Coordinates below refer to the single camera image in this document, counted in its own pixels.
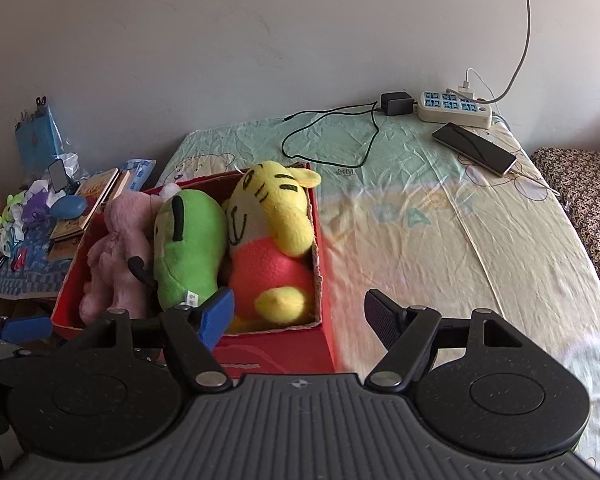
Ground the blue patterned cloth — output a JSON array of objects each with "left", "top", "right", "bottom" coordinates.
[{"left": 0, "top": 239, "right": 79, "bottom": 300}]

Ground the white charging cable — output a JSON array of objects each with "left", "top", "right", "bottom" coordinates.
[{"left": 462, "top": 66, "right": 571, "bottom": 211}]

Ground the crumpled clear plastic bag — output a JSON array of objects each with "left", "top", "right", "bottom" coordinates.
[{"left": 59, "top": 152, "right": 84, "bottom": 181}]

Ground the yellow tiger plush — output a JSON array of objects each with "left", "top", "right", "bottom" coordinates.
[{"left": 222, "top": 160, "right": 323, "bottom": 335}]

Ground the pink plush toy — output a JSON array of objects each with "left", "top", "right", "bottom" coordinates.
[{"left": 78, "top": 182, "right": 181, "bottom": 326}]

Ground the purple toy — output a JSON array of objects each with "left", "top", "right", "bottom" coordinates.
[{"left": 20, "top": 190, "right": 56, "bottom": 225}]

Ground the black power adapter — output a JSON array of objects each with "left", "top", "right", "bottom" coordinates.
[{"left": 379, "top": 90, "right": 414, "bottom": 117}]

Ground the small phone on stand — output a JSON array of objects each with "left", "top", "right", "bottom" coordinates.
[{"left": 47, "top": 158, "right": 77, "bottom": 195}]

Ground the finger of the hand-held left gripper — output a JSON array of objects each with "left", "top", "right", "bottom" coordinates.
[{"left": 1, "top": 315, "right": 55, "bottom": 344}]

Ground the blue oval case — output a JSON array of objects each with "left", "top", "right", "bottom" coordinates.
[{"left": 49, "top": 193, "right": 89, "bottom": 220}]

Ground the grey power cord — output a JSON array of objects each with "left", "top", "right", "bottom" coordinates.
[{"left": 489, "top": 0, "right": 531, "bottom": 106}]

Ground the green plush toy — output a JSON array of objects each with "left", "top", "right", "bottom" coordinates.
[{"left": 127, "top": 188, "right": 230, "bottom": 311}]

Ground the black patterned cushion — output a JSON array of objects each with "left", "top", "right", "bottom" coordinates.
[{"left": 529, "top": 147, "right": 600, "bottom": 319}]

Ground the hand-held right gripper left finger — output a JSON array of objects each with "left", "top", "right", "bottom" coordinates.
[{"left": 74, "top": 287, "right": 236, "bottom": 394}]

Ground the red cardboard box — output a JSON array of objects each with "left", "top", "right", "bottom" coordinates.
[{"left": 50, "top": 161, "right": 339, "bottom": 377}]

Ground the black smartphone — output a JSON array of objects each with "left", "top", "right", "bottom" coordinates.
[{"left": 431, "top": 121, "right": 519, "bottom": 178}]

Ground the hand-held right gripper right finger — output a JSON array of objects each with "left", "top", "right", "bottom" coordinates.
[{"left": 363, "top": 288, "right": 531, "bottom": 391}]

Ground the white power strip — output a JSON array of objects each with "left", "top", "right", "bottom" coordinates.
[{"left": 417, "top": 89, "right": 495, "bottom": 129}]

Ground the small green alien figure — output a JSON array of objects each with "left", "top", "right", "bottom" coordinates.
[{"left": 0, "top": 192, "right": 26, "bottom": 226}]

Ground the orange cover book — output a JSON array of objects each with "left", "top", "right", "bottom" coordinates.
[{"left": 73, "top": 167, "right": 121, "bottom": 200}]

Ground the blue paper bag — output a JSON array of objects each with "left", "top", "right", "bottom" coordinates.
[{"left": 13, "top": 93, "right": 64, "bottom": 171}]

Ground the blue packet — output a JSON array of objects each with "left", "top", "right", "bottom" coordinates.
[{"left": 120, "top": 158, "right": 157, "bottom": 192}]

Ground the black cable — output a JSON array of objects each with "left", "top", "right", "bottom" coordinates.
[{"left": 279, "top": 101, "right": 381, "bottom": 169}]

